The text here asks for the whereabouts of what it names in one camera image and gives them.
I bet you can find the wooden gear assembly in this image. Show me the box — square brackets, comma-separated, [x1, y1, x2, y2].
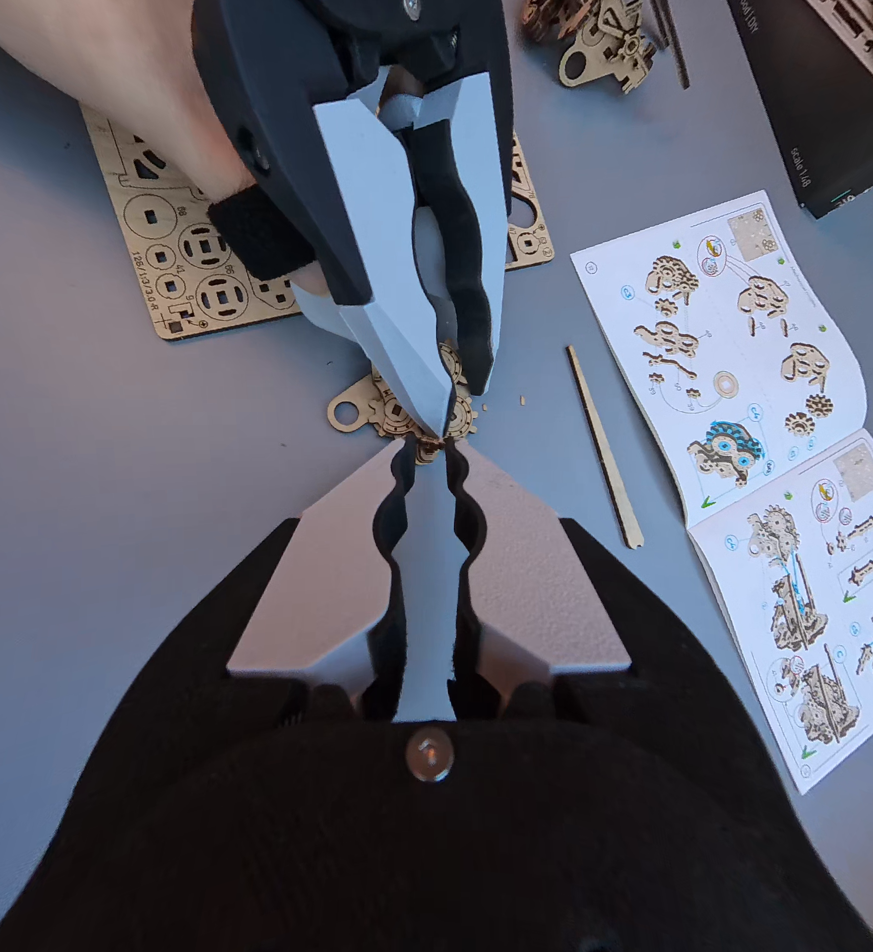
[327, 338, 482, 466]

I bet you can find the black product box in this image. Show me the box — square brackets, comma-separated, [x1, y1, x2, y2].
[727, 0, 873, 220]

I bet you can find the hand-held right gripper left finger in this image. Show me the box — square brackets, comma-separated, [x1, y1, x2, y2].
[227, 435, 417, 721]

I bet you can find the wooden laser-cut parts sheet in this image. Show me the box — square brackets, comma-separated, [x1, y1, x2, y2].
[79, 104, 557, 342]

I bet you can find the dark wooden model mechanism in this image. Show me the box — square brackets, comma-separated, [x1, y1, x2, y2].
[518, 0, 694, 94]

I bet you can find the tapered wooden stick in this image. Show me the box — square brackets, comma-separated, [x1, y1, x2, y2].
[565, 344, 644, 550]

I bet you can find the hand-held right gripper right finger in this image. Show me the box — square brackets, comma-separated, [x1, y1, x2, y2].
[442, 437, 634, 721]

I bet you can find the white instruction booklet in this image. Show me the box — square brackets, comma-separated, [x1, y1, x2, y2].
[570, 189, 873, 795]

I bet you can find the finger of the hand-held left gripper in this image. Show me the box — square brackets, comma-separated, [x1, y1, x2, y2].
[398, 73, 515, 397]
[312, 95, 460, 438]

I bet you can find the grey desk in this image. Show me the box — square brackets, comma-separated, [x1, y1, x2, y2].
[0, 0, 873, 952]

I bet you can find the person's left hand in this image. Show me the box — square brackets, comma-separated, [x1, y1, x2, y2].
[0, 0, 251, 209]

